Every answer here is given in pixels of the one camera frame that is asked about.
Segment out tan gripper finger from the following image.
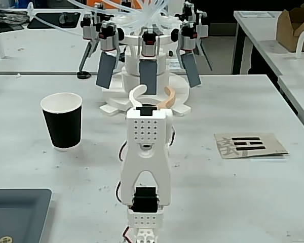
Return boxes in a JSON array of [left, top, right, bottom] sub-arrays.
[[156, 86, 176, 109]]

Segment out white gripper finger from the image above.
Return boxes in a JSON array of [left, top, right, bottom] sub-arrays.
[[129, 85, 148, 109]]

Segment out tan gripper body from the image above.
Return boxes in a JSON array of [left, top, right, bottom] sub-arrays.
[[141, 101, 172, 111]]

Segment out black paper cup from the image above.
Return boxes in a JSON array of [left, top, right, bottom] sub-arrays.
[[40, 92, 83, 152]]

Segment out white label paper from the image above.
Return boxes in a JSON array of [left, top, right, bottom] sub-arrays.
[[165, 58, 183, 71]]

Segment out grey paddle actuator unit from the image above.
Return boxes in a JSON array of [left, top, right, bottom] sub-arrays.
[[176, 21, 202, 89], [181, 2, 214, 72], [138, 29, 160, 96], [78, 12, 100, 72], [95, 20, 121, 90]]

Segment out clear tubing bundle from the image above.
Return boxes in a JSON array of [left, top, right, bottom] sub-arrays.
[[27, 0, 179, 35]]

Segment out cardboard card with black print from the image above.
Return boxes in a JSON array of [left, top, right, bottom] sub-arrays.
[[214, 132, 290, 160]]

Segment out black mat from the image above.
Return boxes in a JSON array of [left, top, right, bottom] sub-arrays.
[[27, 11, 82, 29]]

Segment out white printed paper sheet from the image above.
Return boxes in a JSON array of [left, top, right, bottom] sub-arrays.
[[239, 11, 282, 19]]

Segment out brown cardboard box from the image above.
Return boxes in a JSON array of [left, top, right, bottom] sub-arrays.
[[276, 3, 304, 53]]

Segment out dark grey tray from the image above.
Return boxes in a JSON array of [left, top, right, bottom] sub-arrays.
[[0, 188, 53, 243]]

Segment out red black gripper cable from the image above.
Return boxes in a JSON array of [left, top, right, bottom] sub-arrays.
[[167, 123, 176, 148]]

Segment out red black arm cable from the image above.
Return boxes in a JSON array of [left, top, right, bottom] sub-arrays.
[[115, 141, 129, 204]]

